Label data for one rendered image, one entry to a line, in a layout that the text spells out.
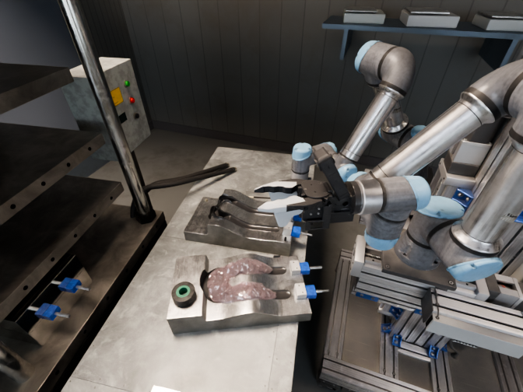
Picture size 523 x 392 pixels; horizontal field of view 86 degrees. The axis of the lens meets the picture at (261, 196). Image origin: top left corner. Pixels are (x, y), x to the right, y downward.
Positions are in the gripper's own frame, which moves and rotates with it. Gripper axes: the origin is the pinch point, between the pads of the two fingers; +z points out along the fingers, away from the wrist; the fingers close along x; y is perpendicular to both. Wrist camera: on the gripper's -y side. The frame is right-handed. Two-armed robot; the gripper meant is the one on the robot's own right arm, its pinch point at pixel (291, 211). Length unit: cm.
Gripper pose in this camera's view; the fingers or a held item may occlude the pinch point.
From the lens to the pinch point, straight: 135.0
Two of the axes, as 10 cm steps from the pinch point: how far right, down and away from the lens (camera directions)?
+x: 2.0, -6.2, 7.6
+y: 9.8, 1.3, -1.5
